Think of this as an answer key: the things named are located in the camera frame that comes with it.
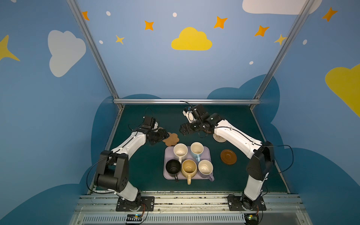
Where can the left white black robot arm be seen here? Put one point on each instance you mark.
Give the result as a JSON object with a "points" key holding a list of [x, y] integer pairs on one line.
{"points": [[112, 170]]}

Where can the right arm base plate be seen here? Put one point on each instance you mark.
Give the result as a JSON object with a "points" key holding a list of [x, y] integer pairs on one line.
{"points": [[243, 203]]}

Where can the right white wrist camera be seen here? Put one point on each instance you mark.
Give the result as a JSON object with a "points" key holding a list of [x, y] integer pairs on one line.
{"points": [[195, 113]]}

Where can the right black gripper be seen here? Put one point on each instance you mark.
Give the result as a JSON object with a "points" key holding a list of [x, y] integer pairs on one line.
{"points": [[187, 128]]}

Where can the small circuit board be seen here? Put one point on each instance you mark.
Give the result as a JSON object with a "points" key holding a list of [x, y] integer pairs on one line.
{"points": [[133, 219], [251, 219]]}

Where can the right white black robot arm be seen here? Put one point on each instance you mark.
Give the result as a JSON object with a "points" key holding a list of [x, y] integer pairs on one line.
{"points": [[261, 154]]}

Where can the brown wooden round coaster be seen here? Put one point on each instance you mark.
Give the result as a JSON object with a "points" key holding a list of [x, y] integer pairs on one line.
{"points": [[228, 157]]}

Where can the right small circuit board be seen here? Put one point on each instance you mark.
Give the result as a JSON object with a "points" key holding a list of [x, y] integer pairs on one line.
{"points": [[251, 219]]}

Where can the white cream mug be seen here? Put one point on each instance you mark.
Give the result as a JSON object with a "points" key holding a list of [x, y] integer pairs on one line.
{"points": [[180, 150]]}

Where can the lavender mug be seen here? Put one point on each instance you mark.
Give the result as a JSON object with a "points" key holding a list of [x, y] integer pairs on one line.
{"points": [[205, 168]]}

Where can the left small circuit board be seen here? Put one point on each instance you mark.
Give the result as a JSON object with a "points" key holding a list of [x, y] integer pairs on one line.
{"points": [[133, 219]]}

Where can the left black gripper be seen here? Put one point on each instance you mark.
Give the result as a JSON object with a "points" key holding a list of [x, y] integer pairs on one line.
{"points": [[157, 135]]}

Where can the flower shaped cork coaster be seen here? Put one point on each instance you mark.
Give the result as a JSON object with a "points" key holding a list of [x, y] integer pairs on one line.
{"points": [[172, 140]]}

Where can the yellow mug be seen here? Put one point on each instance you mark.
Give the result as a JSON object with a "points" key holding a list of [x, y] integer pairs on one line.
{"points": [[189, 170]]}

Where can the light blue mug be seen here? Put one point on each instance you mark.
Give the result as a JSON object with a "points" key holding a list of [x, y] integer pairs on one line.
{"points": [[196, 150]]}

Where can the black mug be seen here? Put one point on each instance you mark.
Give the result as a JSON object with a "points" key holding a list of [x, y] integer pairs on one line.
{"points": [[173, 167]]}

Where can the aluminium frame rail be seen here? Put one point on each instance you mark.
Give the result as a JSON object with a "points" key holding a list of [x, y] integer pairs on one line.
{"points": [[148, 101]]}

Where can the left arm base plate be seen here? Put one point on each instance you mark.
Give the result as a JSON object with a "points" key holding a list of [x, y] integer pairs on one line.
{"points": [[140, 204]]}

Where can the white woven round coaster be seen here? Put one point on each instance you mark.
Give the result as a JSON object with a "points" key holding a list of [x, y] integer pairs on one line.
{"points": [[219, 138]]}

